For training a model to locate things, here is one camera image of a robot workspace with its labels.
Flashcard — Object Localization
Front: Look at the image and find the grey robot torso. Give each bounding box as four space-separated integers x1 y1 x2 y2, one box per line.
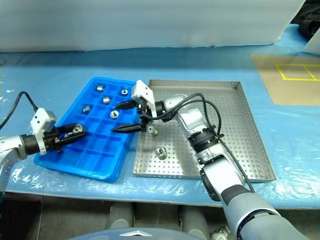
65 225 194 240

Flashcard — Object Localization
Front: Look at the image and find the small metal fitting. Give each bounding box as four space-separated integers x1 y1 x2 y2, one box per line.
210 225 238 240

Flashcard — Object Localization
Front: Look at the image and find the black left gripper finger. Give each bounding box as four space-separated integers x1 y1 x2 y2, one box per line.
58 130 89 146
55 123 77 135

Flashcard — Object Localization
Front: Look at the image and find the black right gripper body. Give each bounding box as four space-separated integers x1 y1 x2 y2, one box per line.
136 97 154 132

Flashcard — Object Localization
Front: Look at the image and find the white foam board panel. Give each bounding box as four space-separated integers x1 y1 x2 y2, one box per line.
0 0 307 54

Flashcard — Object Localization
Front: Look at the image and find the blue plastic compartment tray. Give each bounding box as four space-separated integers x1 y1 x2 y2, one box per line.
34 76 137 184

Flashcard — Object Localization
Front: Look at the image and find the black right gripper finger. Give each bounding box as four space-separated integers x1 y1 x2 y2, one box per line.
115 100 136 110
111 123 143 134

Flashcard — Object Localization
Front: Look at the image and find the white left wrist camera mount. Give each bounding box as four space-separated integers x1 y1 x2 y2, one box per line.
30 107 57 156

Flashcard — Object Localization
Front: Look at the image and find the dark grey rounded cylinder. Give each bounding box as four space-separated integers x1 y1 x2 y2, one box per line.
106 201 135 232
180 204 211 240

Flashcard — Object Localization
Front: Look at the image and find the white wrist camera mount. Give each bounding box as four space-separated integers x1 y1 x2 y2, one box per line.
30 107 57 156
130 80 158 119

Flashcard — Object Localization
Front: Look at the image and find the black bag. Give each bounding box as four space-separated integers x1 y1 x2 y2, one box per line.
292 0 320 41

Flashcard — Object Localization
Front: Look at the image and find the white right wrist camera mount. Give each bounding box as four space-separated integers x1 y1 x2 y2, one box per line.
130 80 158 119

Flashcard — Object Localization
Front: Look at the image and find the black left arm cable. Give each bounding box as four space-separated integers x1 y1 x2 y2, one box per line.
0 91 40 131

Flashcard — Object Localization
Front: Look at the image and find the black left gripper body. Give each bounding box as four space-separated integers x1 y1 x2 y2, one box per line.
42 130 64 153

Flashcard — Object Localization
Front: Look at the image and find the white box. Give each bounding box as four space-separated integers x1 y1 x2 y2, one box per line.
301 24 320 55

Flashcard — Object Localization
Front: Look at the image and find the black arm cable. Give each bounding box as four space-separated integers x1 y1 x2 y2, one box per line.
0 91 40 131
159 92 256 194

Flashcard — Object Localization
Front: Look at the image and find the blue plastic table cover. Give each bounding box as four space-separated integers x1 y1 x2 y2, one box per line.
0 23 320 208

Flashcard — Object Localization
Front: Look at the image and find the brown cardboard sheet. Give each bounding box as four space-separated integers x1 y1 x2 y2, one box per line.
250 54 320 106

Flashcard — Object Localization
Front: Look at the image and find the perforated steel tray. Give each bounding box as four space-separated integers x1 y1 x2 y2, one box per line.
132 79 277 184

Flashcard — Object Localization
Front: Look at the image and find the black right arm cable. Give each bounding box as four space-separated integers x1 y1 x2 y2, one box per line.
159 92 256 194

